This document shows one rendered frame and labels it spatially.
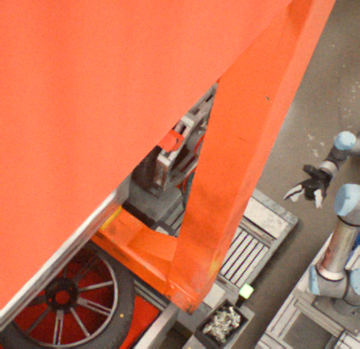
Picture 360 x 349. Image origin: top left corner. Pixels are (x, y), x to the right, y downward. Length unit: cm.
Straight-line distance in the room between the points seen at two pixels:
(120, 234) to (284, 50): 174
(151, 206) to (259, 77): 212
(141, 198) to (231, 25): 360
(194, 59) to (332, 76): 458
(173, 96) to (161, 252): 285
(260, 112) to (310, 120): 270
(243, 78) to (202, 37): 160
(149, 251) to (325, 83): 208
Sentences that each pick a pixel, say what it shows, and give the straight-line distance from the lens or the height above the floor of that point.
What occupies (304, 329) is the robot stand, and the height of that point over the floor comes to 21.
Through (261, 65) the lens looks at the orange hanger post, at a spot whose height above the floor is 227.
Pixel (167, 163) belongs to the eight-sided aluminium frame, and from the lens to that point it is 301.
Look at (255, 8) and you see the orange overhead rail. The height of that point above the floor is 343.
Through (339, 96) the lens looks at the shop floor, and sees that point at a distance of 465.
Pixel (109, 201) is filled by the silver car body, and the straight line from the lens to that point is 297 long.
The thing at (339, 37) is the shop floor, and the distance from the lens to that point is 496.
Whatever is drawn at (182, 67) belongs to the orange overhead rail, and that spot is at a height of 344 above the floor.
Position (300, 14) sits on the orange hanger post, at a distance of 152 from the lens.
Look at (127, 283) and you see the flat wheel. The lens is 326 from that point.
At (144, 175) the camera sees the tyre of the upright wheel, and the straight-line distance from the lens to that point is 312.
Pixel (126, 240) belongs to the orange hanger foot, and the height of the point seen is 68.
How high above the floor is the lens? 356
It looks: 60 degrees down
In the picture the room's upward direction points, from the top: 12 degrees clockwise
